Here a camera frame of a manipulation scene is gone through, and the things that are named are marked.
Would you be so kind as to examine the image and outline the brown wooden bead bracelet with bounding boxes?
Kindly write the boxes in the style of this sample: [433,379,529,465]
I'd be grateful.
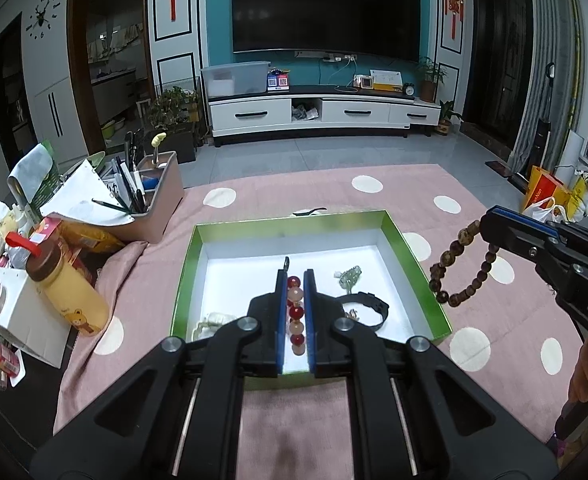
[430,219,499,305]

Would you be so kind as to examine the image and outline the yellow and white box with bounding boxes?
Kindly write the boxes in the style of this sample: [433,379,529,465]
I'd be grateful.
[370,69,405,92]

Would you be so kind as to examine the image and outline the green and white bag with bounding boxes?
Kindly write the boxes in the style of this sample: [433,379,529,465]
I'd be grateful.
[6,140,60,211]

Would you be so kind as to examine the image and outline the green cardboard box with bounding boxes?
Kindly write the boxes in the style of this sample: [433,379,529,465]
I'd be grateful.
[170,210,453,391]

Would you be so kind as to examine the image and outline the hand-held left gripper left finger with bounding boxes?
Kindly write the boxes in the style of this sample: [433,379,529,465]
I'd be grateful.
[29,268,289,480]

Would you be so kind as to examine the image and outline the large black television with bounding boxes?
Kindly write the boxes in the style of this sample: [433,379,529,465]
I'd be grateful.
[231,0,422,56]

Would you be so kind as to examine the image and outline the yellow snack packet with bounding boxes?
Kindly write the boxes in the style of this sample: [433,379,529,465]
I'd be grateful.
[56,220,125,253]

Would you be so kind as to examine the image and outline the pink desk organizer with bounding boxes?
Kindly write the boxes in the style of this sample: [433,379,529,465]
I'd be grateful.
[91,150,185,243]

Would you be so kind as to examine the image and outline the yellow paper shopping bag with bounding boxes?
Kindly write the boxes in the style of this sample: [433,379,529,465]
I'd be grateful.
[521,166,572,218]

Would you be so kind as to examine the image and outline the white plastic bag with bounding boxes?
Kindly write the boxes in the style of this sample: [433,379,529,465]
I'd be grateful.
[531,197,569,223]

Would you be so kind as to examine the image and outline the white television cabinet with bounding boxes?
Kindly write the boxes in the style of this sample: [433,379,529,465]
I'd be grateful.
[208,85,442,147]

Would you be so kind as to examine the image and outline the black wristwatch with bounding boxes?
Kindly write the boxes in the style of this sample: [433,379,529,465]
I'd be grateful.
[335,291,391,333]

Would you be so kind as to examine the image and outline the red bead bracelet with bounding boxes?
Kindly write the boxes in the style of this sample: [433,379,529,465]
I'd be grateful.
[286,274,307,356]

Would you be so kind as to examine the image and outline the small potted plant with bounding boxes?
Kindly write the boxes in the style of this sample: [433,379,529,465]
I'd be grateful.
[436,100,464,136]

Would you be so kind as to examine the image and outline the white cardboard box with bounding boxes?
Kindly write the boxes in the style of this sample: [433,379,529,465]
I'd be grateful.
[0,266,72,368]

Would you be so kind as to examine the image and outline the black deer wall clock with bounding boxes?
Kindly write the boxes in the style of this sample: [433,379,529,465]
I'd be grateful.
[26,0,59,41]

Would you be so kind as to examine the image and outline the grey striped curtain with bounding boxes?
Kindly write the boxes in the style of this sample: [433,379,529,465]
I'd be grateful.
[508,0,588,176]

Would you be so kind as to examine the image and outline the clear plastic storage bin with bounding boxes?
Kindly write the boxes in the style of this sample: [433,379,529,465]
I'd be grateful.
[200,61,271,98]

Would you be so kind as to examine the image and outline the upright stick vacuum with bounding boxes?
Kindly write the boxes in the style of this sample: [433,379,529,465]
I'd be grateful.
[534,62,557,171]

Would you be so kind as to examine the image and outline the green jade pendant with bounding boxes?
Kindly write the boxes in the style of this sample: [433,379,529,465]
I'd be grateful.
[333,265,363,292]

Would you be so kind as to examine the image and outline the leafy plant in dark planter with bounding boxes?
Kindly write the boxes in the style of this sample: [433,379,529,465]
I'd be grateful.
[146,86,202,163]

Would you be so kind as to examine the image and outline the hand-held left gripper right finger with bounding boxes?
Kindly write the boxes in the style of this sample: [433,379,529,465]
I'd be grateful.
[302,268,560,480]

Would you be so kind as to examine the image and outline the tall potted plant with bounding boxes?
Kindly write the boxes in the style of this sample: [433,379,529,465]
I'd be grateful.
[416,56,447,103]

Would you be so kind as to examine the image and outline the red and white can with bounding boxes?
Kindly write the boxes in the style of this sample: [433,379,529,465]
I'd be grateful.
[0,337,25,378]

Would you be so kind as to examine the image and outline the black pen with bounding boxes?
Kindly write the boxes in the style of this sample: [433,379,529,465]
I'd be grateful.
[92,199,134,215]

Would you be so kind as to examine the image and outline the pink polka-dot blanket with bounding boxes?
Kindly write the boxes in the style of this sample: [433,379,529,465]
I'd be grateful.
[54,164,588,480]

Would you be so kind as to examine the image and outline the yellow bottle with brown lid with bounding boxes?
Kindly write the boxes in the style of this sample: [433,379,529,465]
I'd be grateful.
[25,245,111,337]

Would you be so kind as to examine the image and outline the white paper sheet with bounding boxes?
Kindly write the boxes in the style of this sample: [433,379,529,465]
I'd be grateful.
[41,162,135,226]

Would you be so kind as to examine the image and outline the red capped snack pouch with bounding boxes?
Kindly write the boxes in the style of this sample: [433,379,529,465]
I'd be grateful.
[5,230,42,268]

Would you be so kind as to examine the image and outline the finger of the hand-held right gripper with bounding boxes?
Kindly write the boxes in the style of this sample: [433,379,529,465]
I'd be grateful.
[491,206,562,237]
[481,208,560,262]

